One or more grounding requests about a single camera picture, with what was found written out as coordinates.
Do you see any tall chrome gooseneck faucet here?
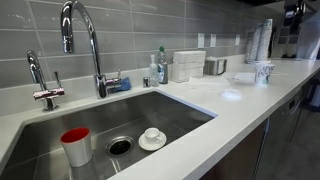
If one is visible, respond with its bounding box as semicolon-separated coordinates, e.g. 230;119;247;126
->
60;0;121;99

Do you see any small chrome side faucet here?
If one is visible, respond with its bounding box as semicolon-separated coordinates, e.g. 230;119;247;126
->
27;50;65;111

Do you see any small chrome sink button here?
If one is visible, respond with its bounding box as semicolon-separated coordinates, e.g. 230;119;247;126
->
143;77;151;88

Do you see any green cap dish soap bottle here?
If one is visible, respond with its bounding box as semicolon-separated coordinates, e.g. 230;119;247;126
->
157;46;168;84

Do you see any clear soap pump bottle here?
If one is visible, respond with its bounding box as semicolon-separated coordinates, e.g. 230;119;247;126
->
149;55;159;87

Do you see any blue sponge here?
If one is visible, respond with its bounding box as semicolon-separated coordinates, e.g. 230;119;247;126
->
111;77;131;93

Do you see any white paper towel stack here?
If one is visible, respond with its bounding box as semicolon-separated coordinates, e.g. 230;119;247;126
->
172;51;206;82

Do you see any small white espresso cup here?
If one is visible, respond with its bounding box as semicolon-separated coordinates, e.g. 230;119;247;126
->
145;128;161;144

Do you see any white saucer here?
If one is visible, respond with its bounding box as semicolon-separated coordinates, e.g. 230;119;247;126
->
138;132;167;151

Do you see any metal napkin holder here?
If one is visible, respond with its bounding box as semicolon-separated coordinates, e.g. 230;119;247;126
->
204;57;227;76

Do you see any white cup red inside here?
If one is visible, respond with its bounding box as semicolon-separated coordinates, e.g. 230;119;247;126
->
60;127;93;167

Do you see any patterned paper cup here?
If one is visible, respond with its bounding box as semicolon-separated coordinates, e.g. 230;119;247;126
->
255;63;274;85

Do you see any dishwasher front panel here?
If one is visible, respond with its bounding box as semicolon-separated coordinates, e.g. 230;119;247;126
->
254;89;303;180

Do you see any white wall switch plate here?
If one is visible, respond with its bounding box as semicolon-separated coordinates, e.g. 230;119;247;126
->
198;33;205;48

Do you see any white wall outlet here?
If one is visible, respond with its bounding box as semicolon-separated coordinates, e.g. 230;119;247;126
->
235;34;240;45
210;34;216;47

